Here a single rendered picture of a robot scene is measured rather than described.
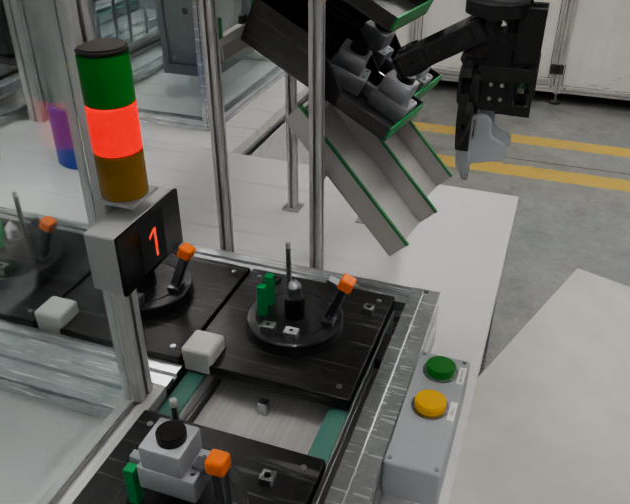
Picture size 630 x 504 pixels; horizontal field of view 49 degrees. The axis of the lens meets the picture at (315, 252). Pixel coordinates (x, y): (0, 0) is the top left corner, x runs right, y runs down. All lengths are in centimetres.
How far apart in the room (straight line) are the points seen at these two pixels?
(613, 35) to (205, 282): 399
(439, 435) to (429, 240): 64
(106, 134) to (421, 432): 50
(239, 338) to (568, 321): 59
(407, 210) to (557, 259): 194
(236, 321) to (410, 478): 35
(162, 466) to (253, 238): 80
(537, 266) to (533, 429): 203
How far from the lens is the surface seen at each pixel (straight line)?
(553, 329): 125
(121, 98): 70
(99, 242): 73
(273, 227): 147
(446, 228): 149
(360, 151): 121
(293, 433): 93
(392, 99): 109
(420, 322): 105
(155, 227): 77
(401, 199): 123
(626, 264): 320
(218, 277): 112
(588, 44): 483
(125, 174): 73
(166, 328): 103
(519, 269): 301
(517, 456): 102
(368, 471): 83
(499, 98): 81
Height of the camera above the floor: 160
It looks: 32 degrees down
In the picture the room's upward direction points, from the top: straight up
